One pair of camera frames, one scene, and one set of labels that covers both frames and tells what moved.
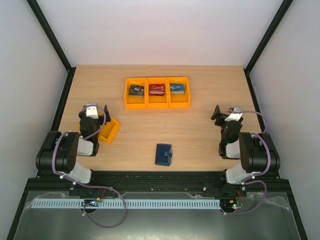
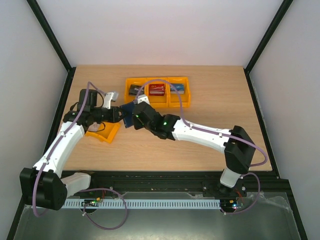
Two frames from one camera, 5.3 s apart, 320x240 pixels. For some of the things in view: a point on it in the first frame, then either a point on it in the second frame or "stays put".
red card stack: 156,89 stays put
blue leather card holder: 163,154 to 128,118
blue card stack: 177,88 stays put
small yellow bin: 108,130 stays put
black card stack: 136,90 stays put
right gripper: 221,117 to 136,117
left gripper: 108,118 to 114,116
